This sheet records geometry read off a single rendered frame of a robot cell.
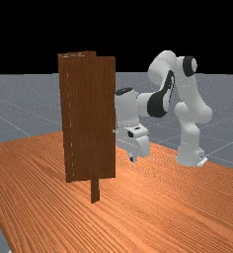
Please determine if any brown door in frame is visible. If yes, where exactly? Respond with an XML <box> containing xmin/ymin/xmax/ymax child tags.
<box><xmin>57</xmin><ymin>50</ymin><xmax>119</xmax><ymax>205</ymax></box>

